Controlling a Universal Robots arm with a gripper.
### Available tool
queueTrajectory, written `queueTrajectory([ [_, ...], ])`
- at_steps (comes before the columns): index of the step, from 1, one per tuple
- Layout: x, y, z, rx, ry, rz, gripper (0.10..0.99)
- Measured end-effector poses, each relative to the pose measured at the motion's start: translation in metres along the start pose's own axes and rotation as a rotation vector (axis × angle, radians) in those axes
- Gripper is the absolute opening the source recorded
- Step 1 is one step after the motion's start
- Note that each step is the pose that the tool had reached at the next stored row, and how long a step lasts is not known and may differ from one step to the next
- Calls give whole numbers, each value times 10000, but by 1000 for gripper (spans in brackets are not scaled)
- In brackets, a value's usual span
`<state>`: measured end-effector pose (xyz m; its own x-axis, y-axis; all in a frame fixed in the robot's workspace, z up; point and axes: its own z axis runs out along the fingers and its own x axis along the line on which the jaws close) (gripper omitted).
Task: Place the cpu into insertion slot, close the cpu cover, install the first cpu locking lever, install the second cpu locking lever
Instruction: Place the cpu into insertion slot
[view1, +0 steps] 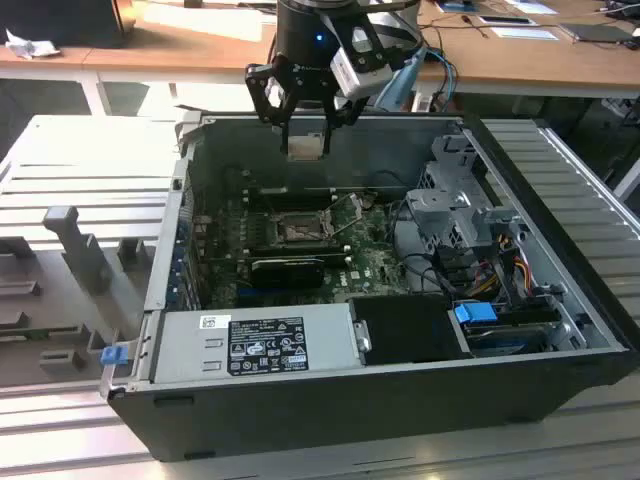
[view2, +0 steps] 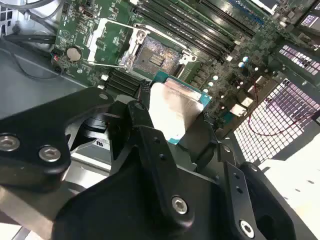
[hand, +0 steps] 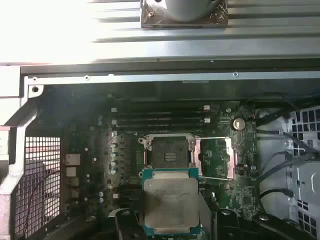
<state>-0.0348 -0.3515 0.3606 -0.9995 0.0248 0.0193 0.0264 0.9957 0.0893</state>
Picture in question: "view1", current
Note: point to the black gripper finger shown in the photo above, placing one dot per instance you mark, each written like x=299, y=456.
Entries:
x=345, y=117
x=262, y=95

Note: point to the silver CPU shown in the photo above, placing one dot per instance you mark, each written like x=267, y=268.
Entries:
x=305, y=147

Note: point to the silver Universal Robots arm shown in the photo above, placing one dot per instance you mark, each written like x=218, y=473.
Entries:
x=400, y=85

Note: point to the black RAM slot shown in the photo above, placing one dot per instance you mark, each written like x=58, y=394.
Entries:
x=300, y=197
x=300, y=250

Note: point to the CPU socket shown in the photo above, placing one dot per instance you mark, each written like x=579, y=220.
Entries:
x=295, y=232

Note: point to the wooden desk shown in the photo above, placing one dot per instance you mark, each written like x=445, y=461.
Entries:
x=200, y=55

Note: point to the metal drive cage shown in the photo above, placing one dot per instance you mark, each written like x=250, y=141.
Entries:
x=450, y=210

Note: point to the green motherboard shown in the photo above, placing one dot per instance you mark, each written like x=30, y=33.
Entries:
x=370, y=260

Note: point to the black graphics card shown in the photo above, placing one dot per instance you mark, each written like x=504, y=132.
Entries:
x=285, y=272

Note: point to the smartphone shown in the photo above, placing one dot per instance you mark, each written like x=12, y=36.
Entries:
x=505, y=20

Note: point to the white paper sheet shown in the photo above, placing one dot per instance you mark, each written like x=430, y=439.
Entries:
x=525, y=33

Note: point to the black box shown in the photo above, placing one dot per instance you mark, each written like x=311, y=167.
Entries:
x=60, y=22

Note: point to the black plastic shroud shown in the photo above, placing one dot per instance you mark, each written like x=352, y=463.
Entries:
x=405, y=330

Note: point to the blue disk carrier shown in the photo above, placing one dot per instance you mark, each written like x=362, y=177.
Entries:
x=472, y=314

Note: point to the crumpled white paper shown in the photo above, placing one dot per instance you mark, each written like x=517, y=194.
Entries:
x=30, y=46

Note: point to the grey power supply unit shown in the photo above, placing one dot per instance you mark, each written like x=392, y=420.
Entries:
x=190, y=345

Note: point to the dark closed laptop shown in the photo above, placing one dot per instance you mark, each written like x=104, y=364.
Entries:
x=595, y=32

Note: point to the grey parts rack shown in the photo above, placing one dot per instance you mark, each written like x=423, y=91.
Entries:
x=75, y=300

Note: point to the black open PC case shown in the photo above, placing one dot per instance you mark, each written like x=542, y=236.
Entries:
x=350, y=415

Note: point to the blue plastic latch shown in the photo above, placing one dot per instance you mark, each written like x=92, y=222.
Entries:
x=112, y=356

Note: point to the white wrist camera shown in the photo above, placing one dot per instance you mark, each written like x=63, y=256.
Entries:
x=362, y=70

